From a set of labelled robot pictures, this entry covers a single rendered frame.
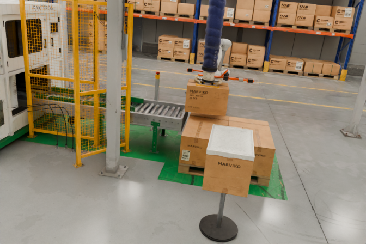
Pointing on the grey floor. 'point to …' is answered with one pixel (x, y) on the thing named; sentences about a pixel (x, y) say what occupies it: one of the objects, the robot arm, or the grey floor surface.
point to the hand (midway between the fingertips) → (226, 77)
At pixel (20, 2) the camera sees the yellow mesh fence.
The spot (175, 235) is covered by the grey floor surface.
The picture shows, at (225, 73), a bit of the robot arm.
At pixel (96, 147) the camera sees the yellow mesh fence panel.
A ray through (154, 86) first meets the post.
